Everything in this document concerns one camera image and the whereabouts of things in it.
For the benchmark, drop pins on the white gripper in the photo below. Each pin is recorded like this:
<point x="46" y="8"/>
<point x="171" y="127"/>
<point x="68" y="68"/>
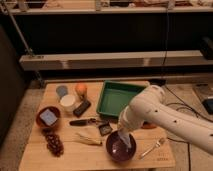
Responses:
<point x="128" y="122"/>

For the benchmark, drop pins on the white towel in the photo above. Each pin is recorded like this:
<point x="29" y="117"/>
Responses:
<point x="125" y="138"/>

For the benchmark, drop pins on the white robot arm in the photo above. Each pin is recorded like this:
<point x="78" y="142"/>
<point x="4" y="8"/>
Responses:
<point x="148" y="106"/>

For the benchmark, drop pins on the purple bowl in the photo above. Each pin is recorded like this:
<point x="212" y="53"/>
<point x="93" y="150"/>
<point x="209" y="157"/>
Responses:
<point x="117" y="149"/>

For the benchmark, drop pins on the brown bowl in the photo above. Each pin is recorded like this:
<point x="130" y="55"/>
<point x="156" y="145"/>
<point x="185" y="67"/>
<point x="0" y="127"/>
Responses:
<point x="41" y="124"/>

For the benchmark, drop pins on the red plate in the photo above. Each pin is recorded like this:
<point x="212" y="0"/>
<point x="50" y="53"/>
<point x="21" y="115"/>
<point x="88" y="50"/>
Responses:
<point x="147" y="125"/>

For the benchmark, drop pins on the green plastic tray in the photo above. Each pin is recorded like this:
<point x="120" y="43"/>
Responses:
<point x="115" y="96"/>

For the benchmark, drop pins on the small dark box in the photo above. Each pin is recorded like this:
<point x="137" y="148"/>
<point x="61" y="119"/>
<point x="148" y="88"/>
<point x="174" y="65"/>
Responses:
<point x="105" y="129"/>

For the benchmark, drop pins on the silver fork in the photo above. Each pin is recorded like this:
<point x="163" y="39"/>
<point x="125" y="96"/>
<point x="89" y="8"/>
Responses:
<point x="158" y="144"/>

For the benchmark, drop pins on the yellow banana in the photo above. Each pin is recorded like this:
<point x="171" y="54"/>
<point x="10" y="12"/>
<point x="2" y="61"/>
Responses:
<point x="88" y="140"/>

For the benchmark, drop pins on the black rectangular block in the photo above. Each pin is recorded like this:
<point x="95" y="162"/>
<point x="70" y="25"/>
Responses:
<point x="82" y="108"/>

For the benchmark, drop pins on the orange fruit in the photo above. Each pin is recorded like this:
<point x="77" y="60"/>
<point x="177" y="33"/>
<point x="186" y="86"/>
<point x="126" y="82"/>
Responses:
<point x="81" y="90"/>

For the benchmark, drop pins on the white cup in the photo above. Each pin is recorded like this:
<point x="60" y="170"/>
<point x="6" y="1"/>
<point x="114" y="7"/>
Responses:
<point x="68" y="102"/>

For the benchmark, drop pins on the bunch of dark grapes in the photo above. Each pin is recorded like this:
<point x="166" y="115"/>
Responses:
<point x="54" y="144"/>

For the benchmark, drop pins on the blue sponge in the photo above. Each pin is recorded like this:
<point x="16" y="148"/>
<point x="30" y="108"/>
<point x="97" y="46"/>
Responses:
<point x="48" y="117"/>

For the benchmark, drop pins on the metal shelf rack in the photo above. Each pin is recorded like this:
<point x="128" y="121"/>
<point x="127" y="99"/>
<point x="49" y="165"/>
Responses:
<point x="113" y="45"/>

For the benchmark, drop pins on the black-handled knife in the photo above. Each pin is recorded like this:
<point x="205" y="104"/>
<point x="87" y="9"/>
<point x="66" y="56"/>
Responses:
<point x="85" y="122"/>

